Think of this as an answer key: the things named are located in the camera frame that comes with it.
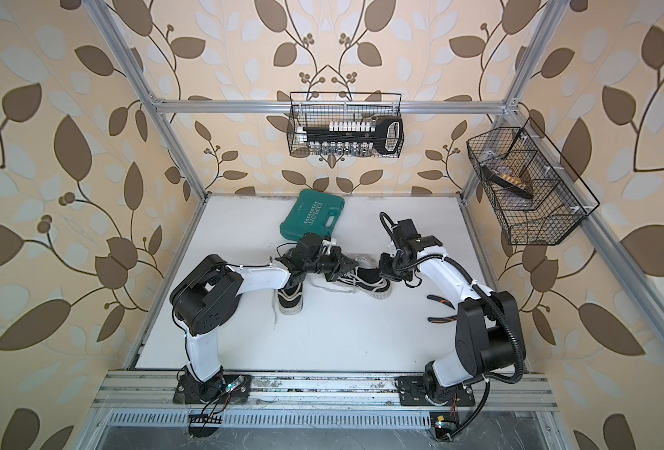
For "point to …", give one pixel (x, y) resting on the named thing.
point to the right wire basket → (537, 197)
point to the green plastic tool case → (312, 212)
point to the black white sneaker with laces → (291, 298)
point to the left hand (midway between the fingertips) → (357, 259)
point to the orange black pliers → (441, 320)
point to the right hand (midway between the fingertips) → (382, 274)
